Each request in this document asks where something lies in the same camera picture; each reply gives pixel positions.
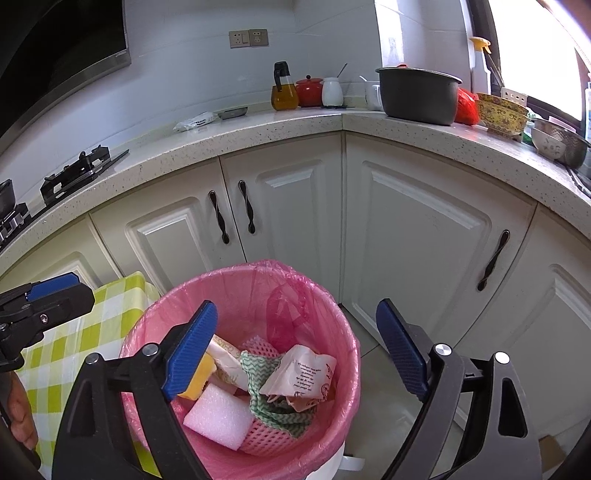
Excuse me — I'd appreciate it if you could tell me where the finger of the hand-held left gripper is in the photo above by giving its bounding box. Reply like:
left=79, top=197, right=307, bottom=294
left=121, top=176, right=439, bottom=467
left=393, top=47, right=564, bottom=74
left=0, top=271, right=81, bottom=315
left=13, top=283, right=96, bottom=345

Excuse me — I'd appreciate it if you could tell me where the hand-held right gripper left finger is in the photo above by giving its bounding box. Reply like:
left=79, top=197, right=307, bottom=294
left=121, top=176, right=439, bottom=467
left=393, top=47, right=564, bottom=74
left=51, top=299, right=219, bottom=480

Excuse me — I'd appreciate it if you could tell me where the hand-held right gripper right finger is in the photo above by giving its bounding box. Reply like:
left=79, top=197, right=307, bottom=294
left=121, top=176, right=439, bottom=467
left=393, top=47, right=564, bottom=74
left=375, top=298, right=544, bottom=480

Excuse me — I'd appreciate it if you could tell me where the yellow sponge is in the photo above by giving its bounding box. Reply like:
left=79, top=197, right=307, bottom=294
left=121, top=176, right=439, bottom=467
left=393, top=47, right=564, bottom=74
left=178, top=353, right=218, bottom=401

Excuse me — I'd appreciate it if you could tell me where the cream paper packet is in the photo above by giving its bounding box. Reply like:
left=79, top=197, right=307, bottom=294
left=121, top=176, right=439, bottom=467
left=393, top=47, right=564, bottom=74
left=208, top=335, right=252, bottom=391

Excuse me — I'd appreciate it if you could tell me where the white foam block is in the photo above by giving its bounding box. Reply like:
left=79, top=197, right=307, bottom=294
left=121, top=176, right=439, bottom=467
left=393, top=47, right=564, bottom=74
left=183, top=383, right=254, bottom=450

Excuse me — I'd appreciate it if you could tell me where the green zigzag cloth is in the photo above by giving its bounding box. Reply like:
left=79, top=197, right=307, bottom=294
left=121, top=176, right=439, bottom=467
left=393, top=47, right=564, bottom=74
left=239, top=351, right=319, bottom=439

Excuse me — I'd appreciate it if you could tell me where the trash can with pink bag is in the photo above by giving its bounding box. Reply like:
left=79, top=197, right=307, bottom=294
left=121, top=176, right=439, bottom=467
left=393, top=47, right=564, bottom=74
left=119, top=259, right=365, bottom=480

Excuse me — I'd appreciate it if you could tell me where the printed paper wrapper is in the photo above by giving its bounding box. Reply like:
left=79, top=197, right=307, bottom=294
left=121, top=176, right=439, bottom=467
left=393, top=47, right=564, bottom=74
left=259, top=344, right=338, bottom=414

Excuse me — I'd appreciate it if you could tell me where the person's left hand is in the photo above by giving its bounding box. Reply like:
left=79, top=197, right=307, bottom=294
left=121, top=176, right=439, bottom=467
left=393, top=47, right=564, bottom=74
left=2, top=371, right=40, bottom=452

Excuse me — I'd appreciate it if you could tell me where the white cabinet door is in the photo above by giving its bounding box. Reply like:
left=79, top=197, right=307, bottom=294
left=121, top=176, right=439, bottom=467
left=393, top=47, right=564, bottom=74
left=219, top=132, right=346, bottom=305
left=450, top=205, right=591, bottom=446
left=89, top=157, right=250, bottom=296
left=342, top=134, right=551, bottom=365
left=0, top=216, right=120, bottom=291

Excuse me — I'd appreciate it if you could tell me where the green chequered tablecloth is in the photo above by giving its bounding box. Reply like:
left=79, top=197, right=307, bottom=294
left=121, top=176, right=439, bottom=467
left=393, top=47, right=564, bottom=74
left=21, top=271, right=160, bottom=467

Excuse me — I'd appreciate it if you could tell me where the black gas stove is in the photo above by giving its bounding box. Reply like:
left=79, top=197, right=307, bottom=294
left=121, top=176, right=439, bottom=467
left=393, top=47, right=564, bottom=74
left=0, top=145, right=130, bottom=252

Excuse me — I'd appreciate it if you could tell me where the brown cardboard piece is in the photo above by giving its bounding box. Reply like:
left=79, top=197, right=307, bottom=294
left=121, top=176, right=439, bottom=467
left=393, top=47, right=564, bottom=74
left=538, top=434, right=566, bottom=472

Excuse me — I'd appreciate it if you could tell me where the white plastic packet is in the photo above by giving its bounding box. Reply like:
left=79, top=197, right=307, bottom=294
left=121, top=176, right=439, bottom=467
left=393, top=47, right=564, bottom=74
left=174, top=112, right=218, bottom=132

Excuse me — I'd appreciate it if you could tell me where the black range hood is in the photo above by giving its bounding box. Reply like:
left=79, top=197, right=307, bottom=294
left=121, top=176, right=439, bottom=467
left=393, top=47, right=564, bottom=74
left=0, top=0, right=132, bottom=148

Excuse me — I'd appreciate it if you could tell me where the grey metal pot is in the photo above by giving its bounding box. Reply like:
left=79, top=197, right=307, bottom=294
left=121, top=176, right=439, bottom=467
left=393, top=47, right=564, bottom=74
left=375, top=67, right=462, bottom=126

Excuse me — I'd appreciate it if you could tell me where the yellow patterned bowl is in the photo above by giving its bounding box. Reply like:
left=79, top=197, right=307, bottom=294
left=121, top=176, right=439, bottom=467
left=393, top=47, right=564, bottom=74
left=475, top=92, right=532, bottom=137

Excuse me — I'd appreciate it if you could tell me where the white mug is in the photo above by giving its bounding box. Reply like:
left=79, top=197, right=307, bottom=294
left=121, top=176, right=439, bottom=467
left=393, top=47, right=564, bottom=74
left=359, top=76, right=384, bottom=112

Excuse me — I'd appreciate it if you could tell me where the steel bowl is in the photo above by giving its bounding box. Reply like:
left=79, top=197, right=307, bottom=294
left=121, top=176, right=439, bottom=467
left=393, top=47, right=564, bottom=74
left=530, top=117, right=591, bottom=169

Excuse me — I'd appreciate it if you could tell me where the white jar with spoon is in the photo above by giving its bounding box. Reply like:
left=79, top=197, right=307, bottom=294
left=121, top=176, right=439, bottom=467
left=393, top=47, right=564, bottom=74
left=321, top=63, right=348, bottom=108

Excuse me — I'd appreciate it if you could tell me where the oil bottle with black lid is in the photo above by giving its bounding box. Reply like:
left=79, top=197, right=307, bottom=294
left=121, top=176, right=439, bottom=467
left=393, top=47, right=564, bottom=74
left=271, top=61, right=300, bottom=112

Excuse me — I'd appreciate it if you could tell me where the red ceramic jar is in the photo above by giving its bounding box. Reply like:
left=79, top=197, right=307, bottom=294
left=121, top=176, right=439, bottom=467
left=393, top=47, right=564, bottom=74
left=295, top=75, right=324, bottom=108

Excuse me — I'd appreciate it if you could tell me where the spray bottle with yellow nozzle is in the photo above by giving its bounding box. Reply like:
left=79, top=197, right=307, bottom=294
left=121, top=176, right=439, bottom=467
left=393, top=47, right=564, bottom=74
left=469, top=37, right=492, bottom=95

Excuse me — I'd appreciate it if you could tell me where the black cabinet handle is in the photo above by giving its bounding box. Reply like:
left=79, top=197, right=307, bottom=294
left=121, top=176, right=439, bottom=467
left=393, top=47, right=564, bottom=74
left=209, top=190, right=230, bottom=244
left=476, top=229, right=511, bottom=291
left=238, top=180, right=257, bottom=234

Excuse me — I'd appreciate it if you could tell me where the dark window frame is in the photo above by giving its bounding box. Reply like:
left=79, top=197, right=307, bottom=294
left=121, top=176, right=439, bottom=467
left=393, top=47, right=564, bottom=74
left=480, top=0, right=591, bottom=130

